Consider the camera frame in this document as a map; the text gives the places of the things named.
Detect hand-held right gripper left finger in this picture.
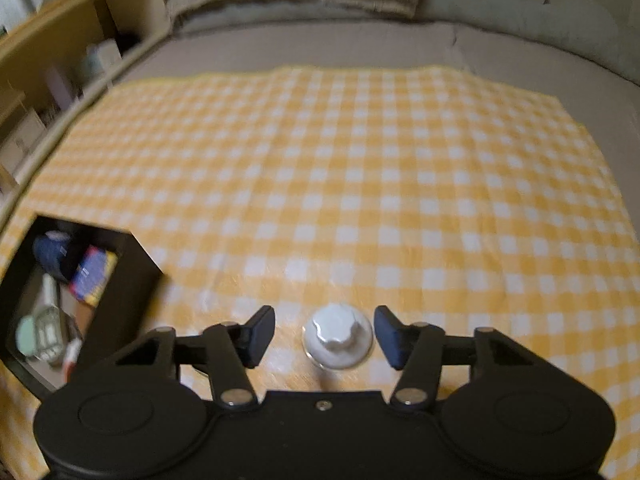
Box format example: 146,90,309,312
107,305,277,411

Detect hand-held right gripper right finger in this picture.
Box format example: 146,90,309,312
374,305,543,411

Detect white suction cup knob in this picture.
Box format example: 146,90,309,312
301,302,375,371

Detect black box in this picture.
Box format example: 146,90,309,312
0,215,168,396

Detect colourful patterned card box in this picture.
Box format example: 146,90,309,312
68,245,119,307

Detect dark blue silver-lidded jar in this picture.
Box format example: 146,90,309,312
32,230,83,283

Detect yellow white checked mat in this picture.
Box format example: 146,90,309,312
0,64,640,480

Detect round cork coaster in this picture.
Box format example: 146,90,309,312
75,301,98,336

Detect red white small tube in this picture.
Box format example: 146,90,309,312
62,337,83,381

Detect green white small device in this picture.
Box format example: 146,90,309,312
14,310,66,363

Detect grey bed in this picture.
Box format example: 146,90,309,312
110,20,640,131

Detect white small drawer box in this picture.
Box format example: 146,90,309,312
0,107,46,176

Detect pale purple box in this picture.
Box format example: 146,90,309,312
45,67,81,111

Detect white tissue box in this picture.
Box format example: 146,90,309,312
82,40,123,78

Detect grey-green duvet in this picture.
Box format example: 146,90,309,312
417,0,640,86

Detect wooden shelf unit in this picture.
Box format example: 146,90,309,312
0,0,173,211

